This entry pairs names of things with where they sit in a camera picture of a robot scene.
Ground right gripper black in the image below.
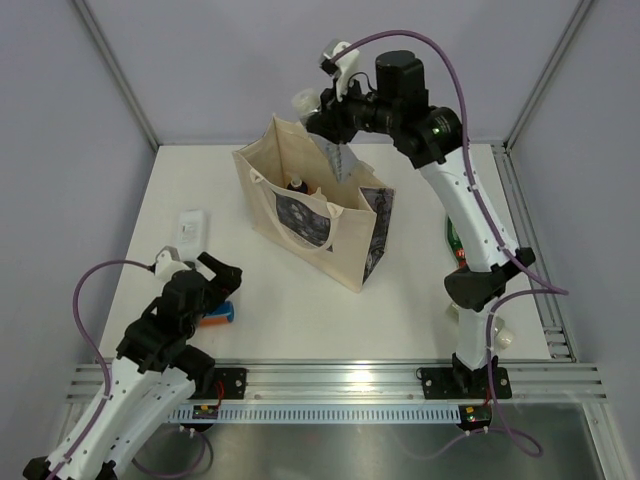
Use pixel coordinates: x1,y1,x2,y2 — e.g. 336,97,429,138
309,75,401,145

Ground silver blue tube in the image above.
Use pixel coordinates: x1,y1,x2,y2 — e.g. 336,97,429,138
291,88,359,183

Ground orange blue spray bottle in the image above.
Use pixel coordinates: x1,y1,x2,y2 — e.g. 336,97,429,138
286,176,309,195

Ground beige pump bottle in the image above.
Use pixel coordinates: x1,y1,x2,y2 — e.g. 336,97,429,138
312,187,327,202

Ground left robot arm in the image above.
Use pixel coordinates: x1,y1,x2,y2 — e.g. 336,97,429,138
23,247,247,479

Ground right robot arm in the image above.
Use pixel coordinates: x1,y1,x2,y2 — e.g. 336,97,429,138
298,42,535,397

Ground beige canvas tote bag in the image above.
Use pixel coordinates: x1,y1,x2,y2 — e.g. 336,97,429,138
233,117,396,292

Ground white bottle black cap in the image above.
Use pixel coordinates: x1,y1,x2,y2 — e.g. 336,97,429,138
176,209,208,254

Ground lying green bottle beige cap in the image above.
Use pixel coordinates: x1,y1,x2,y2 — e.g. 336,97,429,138
447,303,515,350

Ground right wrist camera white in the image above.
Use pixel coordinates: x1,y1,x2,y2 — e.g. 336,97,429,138
319,39,360,102

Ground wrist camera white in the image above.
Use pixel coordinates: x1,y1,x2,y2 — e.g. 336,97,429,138
152,246,193,282
319,39,360,102

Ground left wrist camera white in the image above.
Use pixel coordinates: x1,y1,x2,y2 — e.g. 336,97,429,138
152,246,193,282

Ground white slotted cable duct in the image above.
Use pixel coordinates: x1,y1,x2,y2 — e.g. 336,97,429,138
167,404,461,425

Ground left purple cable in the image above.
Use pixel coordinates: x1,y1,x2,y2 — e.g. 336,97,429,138
44,259,214,476

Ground right aluminium frame post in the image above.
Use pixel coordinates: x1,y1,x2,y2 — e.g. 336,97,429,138
503,0,597,153

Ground aluminium frame post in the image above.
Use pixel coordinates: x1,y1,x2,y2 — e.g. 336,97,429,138
69,0,161,153
503,0,597,153

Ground left aluminium frame post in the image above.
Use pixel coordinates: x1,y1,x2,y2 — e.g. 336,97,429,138
69,0,161,153

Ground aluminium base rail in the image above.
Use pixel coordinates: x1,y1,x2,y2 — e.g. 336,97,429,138
64,359,609,404

